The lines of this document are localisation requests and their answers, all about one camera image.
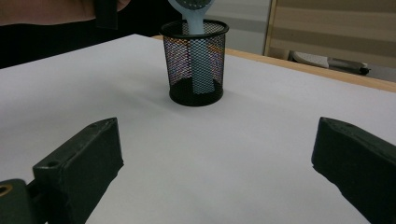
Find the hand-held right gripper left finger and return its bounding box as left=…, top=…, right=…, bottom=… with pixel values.
left=32, top=117, right=125, bottom=224

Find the white table cover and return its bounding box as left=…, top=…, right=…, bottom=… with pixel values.
left=0, top=34, right=396, bottom=224

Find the black curtain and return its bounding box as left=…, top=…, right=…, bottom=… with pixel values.
left=0, top=0, right=185, bottom=70

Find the grey chair base with casters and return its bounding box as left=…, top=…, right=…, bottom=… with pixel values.
left=288, top=49, right=372, bottom=77

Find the light blue hairbrush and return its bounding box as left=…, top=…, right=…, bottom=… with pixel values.
left=167, top=0, right=217, bottom=95

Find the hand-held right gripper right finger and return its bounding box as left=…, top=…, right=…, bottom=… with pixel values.
left=310, top=116, right=396, bottom=224

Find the black mesh pen holder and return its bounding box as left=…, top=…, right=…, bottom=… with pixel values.
left=160, top=19, right=230, bottom=107

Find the beige office desk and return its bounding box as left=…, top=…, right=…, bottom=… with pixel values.
left=262, top=0, right=396, bottom=70

